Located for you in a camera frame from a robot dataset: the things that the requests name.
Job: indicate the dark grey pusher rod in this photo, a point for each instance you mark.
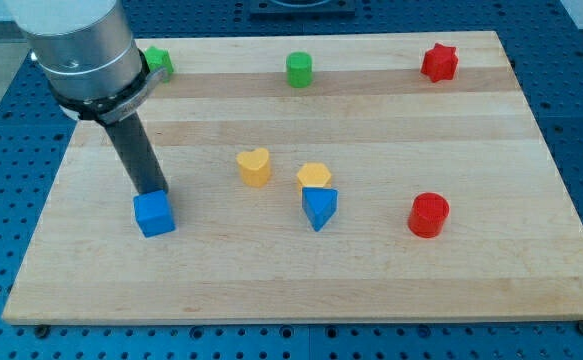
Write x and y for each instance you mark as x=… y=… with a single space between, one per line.
x=135 y=151

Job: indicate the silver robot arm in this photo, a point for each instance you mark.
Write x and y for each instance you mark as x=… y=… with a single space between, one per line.
x=96 y=72

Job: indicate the yellow heart block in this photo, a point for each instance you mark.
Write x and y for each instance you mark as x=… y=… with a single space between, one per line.
x=254 y=167

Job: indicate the blue cube block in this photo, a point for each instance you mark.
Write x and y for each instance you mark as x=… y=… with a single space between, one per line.
x=153 y=213

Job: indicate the green star block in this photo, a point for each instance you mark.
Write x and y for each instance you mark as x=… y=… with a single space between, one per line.
x=159 y=58

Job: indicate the green cylinder block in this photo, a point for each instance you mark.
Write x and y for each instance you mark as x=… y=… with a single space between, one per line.
x=299 y=69

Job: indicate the yellow hexagon block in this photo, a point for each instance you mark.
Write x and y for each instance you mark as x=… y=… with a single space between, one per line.
x=313 y=175

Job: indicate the blue triangle block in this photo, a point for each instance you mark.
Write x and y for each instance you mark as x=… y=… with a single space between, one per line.
x=319 y=205

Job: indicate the wooden board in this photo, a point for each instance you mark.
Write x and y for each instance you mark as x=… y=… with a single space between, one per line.
x=511 y=248

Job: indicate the red cylinder block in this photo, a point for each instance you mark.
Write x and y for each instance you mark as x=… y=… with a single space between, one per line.
x=428 y=215

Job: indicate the red star block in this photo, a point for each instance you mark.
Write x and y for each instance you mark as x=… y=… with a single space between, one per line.
x=440 y=63

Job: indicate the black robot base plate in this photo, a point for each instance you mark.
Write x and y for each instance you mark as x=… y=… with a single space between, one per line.
x=265 y=9

